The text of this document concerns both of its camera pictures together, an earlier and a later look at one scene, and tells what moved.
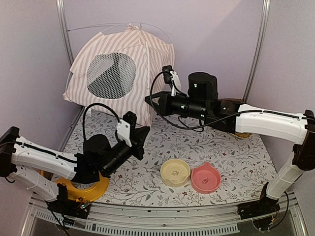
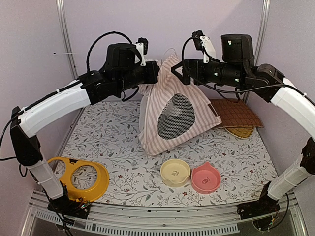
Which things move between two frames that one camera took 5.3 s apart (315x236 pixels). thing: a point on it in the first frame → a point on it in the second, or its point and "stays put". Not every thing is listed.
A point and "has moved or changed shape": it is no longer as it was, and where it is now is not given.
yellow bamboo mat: (243, 135) stays put
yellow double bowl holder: (78, 194) stays put
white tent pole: (120, 25) → (166, 60)
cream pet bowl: (175, 172) stays put
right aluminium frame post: (266, 12) stays put
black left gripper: (140, 134) → (154, 70)
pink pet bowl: (205, 178) stays put
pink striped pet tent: (112, 73) has moved or changed shape
